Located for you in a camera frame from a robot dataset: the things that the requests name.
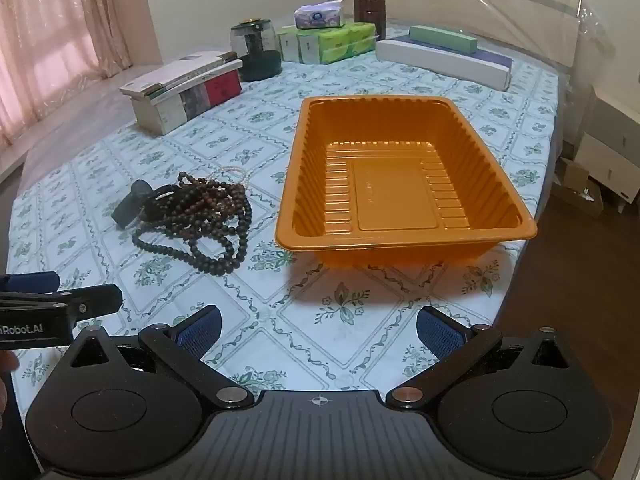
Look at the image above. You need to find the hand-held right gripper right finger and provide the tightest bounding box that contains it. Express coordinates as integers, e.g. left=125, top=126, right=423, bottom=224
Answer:
left=386, top=305, right=572, bottom=411

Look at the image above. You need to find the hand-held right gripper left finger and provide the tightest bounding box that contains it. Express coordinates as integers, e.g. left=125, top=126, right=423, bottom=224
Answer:
left=67, top=305, right=255, bottom=411

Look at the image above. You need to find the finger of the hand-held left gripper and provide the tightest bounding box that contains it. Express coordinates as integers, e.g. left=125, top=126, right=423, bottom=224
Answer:
left=59, top=284, right=124, bottom=322
left=0, top=271, right=60, bottom=294

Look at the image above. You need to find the dark bead necklace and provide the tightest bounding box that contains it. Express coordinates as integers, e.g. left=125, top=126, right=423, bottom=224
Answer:
left=131, top=172, right=252, bottom=276

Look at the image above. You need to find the black mesh band watch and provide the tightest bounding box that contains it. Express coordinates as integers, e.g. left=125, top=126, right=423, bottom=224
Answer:
left=111, top=195, right=147, bottom=231

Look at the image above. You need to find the orange plastic tray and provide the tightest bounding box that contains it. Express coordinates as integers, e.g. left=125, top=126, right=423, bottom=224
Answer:
left=275, top=94, right=538, bottom=268

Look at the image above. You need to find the white pearl necklace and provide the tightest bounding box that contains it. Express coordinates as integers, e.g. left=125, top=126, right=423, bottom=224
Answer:
left=210, top=165, right=250, bottom=187

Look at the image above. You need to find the person's left hand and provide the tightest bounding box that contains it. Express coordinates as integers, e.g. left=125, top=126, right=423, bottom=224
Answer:
left=0, top=351, right=20, bottom=416

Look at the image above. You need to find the open cardboard box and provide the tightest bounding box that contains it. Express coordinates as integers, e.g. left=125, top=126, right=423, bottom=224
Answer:
left=552, top=157, right=606, bottom=218

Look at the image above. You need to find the boxed book set red panel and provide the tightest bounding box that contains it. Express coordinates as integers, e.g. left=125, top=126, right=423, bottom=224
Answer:
left=132, top=70, right=243, bottom=136

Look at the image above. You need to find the white cover book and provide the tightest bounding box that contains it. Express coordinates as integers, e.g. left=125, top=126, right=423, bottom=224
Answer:
left=120, top=51, right=244, bottom=98

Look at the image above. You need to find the pink curtain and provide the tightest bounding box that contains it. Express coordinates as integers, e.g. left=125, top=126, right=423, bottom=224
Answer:
left=0, top=0, right=146, bottom=148

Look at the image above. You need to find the white nightstand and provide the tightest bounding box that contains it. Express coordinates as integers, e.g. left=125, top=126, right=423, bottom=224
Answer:
left=572, top=85, right=640, bottom=206

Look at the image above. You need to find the long white box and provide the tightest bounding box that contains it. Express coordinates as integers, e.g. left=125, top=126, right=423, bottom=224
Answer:
left=375, top=39, right=512, bottom=92

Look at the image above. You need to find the flat purple box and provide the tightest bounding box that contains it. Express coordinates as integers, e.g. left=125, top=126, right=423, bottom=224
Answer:
left=390, top=35, right=515, bottom=73

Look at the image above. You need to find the glass jar dark green base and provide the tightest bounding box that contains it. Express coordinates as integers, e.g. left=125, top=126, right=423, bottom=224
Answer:
left=230, top=18, right=283, bottom=82

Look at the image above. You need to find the long green box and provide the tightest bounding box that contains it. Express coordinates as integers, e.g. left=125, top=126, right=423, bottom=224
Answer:
left=409, top=25, right=478, bottom=54

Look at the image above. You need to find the green tissue pack bundle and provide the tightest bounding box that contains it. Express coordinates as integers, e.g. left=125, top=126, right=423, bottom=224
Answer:
left=277, top=22, right=379, bottom=65

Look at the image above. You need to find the dark brown cylindrical container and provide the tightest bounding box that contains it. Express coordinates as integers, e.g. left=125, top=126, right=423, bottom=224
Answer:
left=354, top=0, right=388, bottom=41

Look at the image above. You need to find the purple tissue pack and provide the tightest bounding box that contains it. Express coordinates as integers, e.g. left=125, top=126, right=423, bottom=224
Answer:
left=294, top=0, right=347, bottom=30

